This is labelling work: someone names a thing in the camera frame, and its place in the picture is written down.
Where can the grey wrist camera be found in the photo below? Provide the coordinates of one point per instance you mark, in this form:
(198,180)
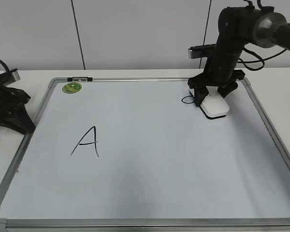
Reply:
(201,51)
(12,77)

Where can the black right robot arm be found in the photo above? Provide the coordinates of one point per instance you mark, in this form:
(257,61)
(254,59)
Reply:
(237,27)

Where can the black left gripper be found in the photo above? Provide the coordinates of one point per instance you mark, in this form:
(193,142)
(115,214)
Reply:
(15,118)

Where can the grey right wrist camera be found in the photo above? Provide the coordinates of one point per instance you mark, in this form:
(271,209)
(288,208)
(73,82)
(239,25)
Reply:
(201,51)

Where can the black grey frame clip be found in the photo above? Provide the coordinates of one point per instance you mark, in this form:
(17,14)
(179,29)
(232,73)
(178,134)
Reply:
(79,79)

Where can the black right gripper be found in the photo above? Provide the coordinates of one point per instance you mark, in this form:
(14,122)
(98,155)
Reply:
(219,72)

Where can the grey framed whiteboard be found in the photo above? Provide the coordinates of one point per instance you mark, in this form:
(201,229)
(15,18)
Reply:
(128,154)

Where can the white whiteboard eraser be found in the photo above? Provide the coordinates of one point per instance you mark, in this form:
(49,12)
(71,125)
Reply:
(214,106)

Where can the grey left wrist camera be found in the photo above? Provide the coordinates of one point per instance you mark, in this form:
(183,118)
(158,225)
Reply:
(12,77)

